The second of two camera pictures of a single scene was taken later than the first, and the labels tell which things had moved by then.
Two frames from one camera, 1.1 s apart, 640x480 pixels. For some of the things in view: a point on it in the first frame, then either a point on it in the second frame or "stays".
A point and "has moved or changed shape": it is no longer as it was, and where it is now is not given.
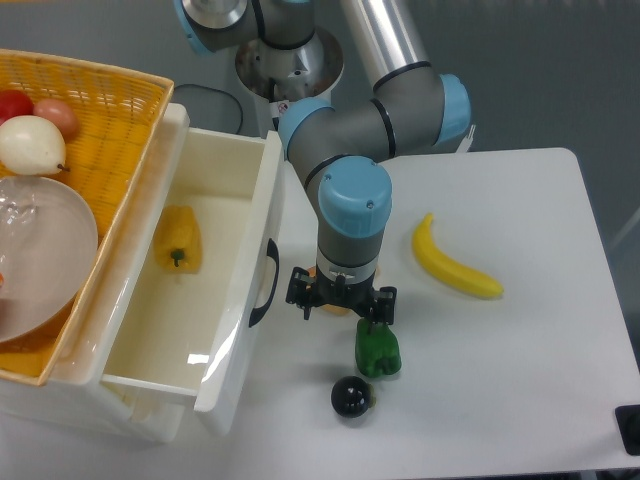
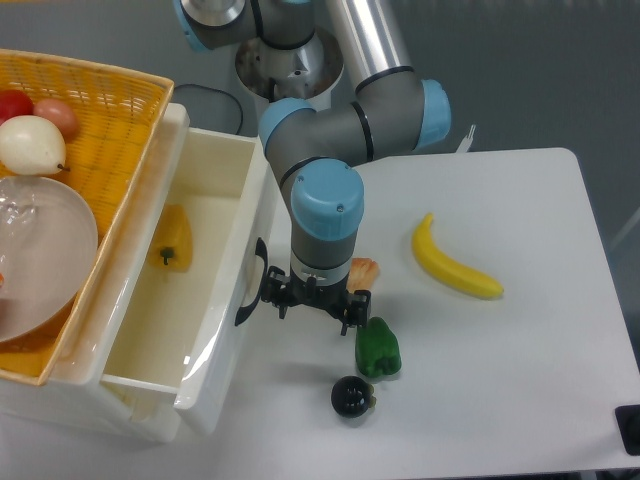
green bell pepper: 377,348 stays
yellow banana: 448,269 stays
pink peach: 58,112 stays
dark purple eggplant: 352,396 stays
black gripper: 357,296 -> 282,290
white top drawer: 203,267 has moved or changed shape
